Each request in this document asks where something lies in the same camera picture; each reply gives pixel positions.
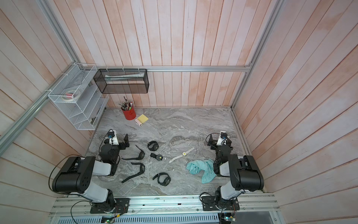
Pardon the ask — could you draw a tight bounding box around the teal microfiber cloth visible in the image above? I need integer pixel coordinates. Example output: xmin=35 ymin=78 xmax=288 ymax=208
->
xmin=186 ymin=159 xmax=216 ymax=184

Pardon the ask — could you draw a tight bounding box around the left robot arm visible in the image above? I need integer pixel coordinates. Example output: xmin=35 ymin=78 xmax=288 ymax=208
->
xmin=49 ymin=130 xmax=130 ymax=212

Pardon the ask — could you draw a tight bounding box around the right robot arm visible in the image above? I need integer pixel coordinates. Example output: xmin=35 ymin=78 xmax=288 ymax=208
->
xmin=206 ymin=131 xmax=264 ymax=209

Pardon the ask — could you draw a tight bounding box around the red pen holder cup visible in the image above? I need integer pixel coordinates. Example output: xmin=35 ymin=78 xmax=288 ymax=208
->
xmin=122 ymin=107 xmax=137 ymax=120

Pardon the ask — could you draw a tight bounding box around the yellow sticky note pad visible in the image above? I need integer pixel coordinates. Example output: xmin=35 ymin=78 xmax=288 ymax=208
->
xmin=136 ymin=114 xmax=148 ymax=124

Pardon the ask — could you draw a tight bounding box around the tape roll on shelf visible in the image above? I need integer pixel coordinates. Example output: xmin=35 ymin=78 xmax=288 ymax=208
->
xmin=61 ymin=90 xmax=80 ymax=102

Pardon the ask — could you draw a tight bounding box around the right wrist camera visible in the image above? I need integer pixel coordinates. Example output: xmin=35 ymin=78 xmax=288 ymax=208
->
xmin=216 ymin=131 xmax=232 ymax=146

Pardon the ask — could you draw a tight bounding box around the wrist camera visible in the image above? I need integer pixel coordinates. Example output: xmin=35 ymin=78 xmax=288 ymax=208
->
xmin=216 ymin=131 xmax=232 ymax=146
xmin=107 ymin=129 xmax=119 ymax=145

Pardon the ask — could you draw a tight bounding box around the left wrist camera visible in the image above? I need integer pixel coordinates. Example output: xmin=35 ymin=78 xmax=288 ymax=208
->
xmin=107 ymin=129 xmax=119 ymax=145

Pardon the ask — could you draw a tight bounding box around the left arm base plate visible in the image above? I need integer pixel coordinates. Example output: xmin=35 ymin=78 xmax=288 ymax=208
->
xmin=90 ymin=198 xmax=130 ymax=214

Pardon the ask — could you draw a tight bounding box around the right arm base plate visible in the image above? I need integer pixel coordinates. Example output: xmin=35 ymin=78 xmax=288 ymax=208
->
xmin=200 ymin=196 xmax=240 ymax=211

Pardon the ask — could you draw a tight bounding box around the black mesh wall basket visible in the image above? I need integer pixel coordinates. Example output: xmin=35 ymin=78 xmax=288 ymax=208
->
xmin=94 ymin=68 xmax=150 ymax=94

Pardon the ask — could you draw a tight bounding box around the aluminium front rail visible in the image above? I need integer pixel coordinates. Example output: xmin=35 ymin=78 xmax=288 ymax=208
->
xmin=49 ymin=191 xmax=280 ymax=217

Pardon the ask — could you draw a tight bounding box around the white wire wall shelf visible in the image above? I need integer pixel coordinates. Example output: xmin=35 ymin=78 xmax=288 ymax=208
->
xmin=48 ymin=63 xmax=109 ymax=131

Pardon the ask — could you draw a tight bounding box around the aluminium wall frame rail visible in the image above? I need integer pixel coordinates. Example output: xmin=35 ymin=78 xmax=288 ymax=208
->
xmin=0 ymin=0 xmax=284 ymax=156

